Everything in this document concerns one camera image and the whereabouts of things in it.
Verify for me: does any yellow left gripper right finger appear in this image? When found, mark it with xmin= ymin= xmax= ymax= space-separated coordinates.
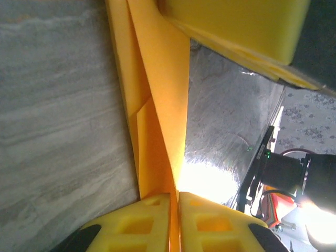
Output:
xmin=178 ymin=191 xmax=289 ymax=252

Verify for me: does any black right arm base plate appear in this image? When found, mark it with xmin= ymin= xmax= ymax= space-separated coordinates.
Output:
xmin=236 ymin=125 xmax=276 ymax=218

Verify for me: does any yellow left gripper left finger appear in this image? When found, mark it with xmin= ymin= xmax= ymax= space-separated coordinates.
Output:
xmin=49 ymin=193 xmax=173 ymax=252

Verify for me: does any orange paper sheet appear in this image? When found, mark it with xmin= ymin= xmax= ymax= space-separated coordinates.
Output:
xmin=104 ymin=0 xmax=191 ymax=252

